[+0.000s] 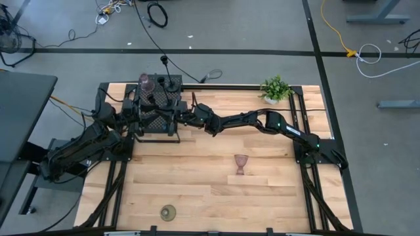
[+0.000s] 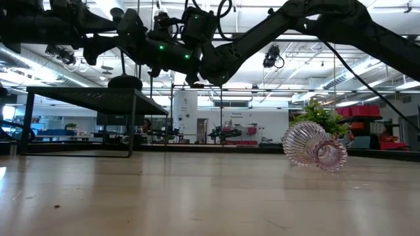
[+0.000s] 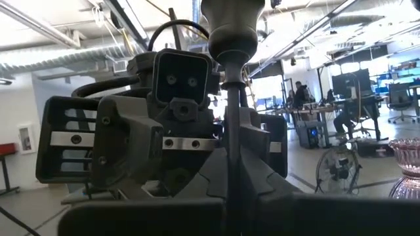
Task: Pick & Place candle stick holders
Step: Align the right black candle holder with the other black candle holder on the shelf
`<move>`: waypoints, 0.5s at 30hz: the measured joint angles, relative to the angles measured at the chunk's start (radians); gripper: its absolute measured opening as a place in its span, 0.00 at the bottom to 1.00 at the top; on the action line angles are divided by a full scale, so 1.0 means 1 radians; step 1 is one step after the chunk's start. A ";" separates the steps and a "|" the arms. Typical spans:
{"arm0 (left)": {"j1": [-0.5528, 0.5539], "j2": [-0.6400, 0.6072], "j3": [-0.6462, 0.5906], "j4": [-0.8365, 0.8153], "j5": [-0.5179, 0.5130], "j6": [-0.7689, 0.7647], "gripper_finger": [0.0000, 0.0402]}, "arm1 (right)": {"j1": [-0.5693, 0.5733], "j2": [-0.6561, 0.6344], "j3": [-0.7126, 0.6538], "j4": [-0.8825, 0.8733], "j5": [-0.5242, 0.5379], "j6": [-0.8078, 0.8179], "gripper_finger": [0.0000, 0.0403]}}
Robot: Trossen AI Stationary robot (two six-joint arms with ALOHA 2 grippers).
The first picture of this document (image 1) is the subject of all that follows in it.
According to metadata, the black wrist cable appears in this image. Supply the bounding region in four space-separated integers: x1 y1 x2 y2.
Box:
98 85 127 103
190 90 201 111

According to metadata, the grey looped cable with plug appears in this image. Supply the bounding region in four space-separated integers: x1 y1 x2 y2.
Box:
199 68 224 84

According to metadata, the black perforated metal shelf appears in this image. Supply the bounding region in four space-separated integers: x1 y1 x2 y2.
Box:
127 73 183 144

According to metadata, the black cable bundle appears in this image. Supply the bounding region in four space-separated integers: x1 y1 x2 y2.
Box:
398 28 420 54

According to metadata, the grey desk leg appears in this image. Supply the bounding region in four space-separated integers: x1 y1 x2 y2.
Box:
346 0 411 25

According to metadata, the black desk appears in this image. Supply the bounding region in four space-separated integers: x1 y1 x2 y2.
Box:
0 70 58 227

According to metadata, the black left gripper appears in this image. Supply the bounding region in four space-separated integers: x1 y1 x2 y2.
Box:
121 98 160 136

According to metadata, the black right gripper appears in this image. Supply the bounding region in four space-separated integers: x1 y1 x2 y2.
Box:
159 100 219 137

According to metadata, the white floor cable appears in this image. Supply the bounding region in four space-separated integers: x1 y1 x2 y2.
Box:
355 43 420 79

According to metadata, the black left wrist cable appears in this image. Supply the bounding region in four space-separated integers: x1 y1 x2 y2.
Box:
98 85 127 103

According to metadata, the long black floor cable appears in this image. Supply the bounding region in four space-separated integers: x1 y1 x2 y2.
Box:
133 0 203 83

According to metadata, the white cable bundle with adapter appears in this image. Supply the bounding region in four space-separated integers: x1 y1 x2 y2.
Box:
94 0 134 26

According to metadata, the thin black floor cable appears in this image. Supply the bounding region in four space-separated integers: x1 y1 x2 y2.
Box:
35 23 100 49

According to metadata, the small green potted plant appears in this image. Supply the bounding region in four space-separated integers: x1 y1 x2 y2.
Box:
259 74 293 106

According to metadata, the pink ribbed glass candle holder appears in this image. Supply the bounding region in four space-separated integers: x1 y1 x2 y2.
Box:
138 72 156 93
234 155 249 177

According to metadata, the black aluminium table frame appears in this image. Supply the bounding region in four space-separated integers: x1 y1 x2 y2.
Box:
73 81 364 236

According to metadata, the coiled black cable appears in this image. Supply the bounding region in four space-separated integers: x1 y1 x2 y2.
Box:
146 1 169 29

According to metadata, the grey desk base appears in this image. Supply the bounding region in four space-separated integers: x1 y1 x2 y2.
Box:
18 137 88 216

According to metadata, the yellow extension cable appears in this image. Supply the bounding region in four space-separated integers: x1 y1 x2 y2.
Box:
320 0 358 59

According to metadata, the black floor fan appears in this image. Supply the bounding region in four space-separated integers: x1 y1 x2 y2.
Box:
0 3 37 69

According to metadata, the short black curved cable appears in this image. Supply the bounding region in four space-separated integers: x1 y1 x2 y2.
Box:
330 149 349 170

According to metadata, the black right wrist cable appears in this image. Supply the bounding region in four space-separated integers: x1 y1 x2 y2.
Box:
190 90 201 111

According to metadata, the grey floor bar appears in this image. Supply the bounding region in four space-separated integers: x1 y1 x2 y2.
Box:
376 99 420 110

